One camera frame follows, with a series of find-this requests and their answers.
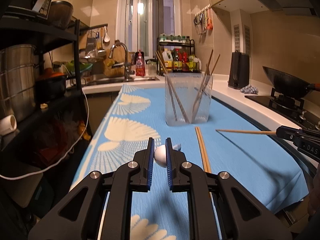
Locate wooden chopstick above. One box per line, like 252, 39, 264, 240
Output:
192, 50, 213, 122
156, 51, 190, 123
216, 129, 276, 135
158, 45, 177, 121
191, 51, 220, 122
194, 126, 209, 173
159, 55, 187, 120
197, 126, 213, 173

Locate white ceramic spoon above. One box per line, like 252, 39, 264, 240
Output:
153, 145, 167, 168

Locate metal fork grey handle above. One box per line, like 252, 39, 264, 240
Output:
193, 64, 210, 116

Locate hanging utensils on hooks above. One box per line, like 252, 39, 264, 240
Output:
193, 5, 214, 35

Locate chrome kitchen faucet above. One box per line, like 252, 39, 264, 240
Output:
108, 40, 135, 80

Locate right human hand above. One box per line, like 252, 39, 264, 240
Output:
308, 187, 320, 216

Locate black gas stove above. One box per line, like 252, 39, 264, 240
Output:
245, 88, 319, 131

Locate black wok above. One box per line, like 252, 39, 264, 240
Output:
263, 66, 319, 99

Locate blue checkered cloth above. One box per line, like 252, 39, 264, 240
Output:
240, 85, 259, 94

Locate blue patterned table mat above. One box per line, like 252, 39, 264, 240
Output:
73, 85, 309, 239

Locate black electric kettle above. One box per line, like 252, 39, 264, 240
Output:
228, 50, 249, 89

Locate clear plastic utensil holder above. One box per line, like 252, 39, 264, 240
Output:
165, 73, 213, 126

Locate white mug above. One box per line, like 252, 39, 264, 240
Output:
0, 114, 17, 136

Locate black spice rack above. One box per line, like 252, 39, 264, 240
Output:
156, 34, 201, 73

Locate orange lidded pot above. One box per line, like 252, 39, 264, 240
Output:
34, 68, 67, 104

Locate yellow oil jug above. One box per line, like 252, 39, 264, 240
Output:
162, 49, 173, 72

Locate glass jar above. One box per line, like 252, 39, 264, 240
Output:
147, 60, 157, 76

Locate stainless steel sink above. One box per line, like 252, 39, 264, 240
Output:
84, 74, 159, 86

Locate wooden cutting board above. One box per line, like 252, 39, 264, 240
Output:
104, 48, 124, 77

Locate red dish soap bottle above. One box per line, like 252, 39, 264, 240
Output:
136, 50, 145, 76

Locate steel stock pot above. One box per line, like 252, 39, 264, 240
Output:
1, 44, 36, 122

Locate white hanging ladle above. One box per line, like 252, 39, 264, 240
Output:
104, 26, 110, 43

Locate black shelf rack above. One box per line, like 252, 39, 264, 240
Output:
0, 10, 109, 120

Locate dark bowl on shelf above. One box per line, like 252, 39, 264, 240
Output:
47, 1, 74, 30

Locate white power cable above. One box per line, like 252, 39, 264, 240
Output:
0, 64, 90, 181

